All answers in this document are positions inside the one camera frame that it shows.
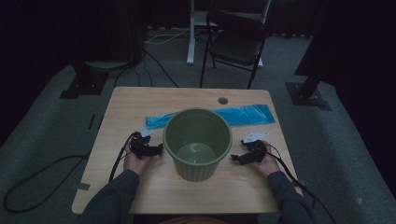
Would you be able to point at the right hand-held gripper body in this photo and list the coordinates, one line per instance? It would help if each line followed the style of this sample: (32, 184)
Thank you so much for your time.
(257, 150)

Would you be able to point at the person's left hand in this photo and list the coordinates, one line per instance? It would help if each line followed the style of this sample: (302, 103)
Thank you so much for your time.
(134, 164)

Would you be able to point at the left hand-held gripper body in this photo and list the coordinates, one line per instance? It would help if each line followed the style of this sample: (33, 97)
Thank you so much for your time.
(139, 146)

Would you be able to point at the black folding chair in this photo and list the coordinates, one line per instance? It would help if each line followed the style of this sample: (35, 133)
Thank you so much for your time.
(236, 46)

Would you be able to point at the black stand base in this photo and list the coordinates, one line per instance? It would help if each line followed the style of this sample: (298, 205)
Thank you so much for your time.
(85, 84)
(306, 96)

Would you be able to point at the black floor strip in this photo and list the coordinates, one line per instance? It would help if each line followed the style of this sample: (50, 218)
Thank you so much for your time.
(91, 122)

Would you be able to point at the person's right hand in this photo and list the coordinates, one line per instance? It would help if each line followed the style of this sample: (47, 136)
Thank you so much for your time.
(268, 166)

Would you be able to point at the green plastic bin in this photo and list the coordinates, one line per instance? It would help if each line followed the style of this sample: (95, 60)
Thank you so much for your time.
(197, 165)

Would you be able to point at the blue plastic bag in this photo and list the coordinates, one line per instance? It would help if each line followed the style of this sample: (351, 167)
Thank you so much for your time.
(249, 115)

